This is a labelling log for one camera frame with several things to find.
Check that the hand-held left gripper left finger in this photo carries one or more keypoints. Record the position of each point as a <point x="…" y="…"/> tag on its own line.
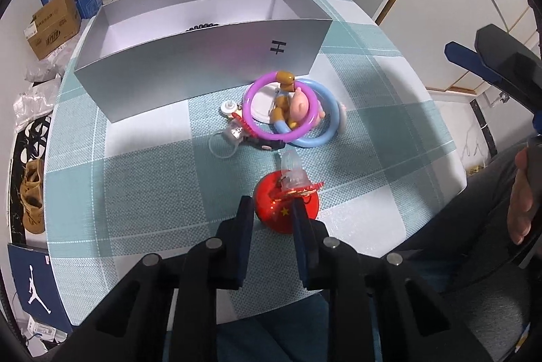
<point x="243" y="245"/>

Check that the white labelled packets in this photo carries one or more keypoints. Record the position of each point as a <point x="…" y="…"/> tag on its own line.
<point x="40" y="330"/>

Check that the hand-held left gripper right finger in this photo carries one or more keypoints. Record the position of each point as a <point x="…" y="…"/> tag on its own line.
<point x="299" y="245"/>

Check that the person's right hand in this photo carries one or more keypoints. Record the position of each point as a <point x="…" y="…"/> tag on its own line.
<point x="518" y="214"/>

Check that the white round lid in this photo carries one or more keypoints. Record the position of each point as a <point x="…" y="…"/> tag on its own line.
<point x="262" y="103"/>

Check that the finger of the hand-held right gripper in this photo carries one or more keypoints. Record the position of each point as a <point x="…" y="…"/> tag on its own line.
<point x="508" y="65"/>
<point x="534" y="21"/>

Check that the person's grey clothing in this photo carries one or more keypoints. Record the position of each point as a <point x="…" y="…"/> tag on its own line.
<point x="478" y="226"/>

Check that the black hair clip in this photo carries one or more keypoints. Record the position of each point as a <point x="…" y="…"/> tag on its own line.
<point x="266" y="144"/>

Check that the brown bear charm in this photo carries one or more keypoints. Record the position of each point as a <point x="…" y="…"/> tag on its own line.
<point x="277" y="114"/>

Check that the brown cardboard box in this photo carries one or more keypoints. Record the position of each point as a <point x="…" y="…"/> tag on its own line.
<point x="53" y="27"/>

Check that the brown shoes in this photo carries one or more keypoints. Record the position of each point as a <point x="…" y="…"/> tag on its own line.
<point x="34" y="192"/>

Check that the red white charm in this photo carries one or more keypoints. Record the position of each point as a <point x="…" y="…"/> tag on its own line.
<point x="228" y="107"/>

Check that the clear plastic bag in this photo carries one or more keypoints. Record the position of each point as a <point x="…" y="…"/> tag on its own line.
<point x="34" y="99"/>

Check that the red round badge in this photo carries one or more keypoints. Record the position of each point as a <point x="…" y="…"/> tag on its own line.
<point x="271" y="211"/>

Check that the silver grey cardboard box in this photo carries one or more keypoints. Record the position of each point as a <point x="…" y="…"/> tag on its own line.
<point x="169" y="82"/>

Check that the clear claw hair clip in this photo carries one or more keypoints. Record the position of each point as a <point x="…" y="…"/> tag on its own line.
<point x="294" y="171"/>

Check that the teal checkered tablecloth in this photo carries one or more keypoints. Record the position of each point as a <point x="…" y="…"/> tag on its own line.
<point x="148" y="184"/>

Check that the blue shoe box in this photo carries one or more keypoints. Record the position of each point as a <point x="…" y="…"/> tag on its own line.
<point x="34" y="286"/>

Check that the pink pig charm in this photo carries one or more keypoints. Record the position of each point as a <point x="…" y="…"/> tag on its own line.
<point x="302" y="103"/>

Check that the white plastic bag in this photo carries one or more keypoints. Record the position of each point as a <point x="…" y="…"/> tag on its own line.
<point x="44" y="70"/>

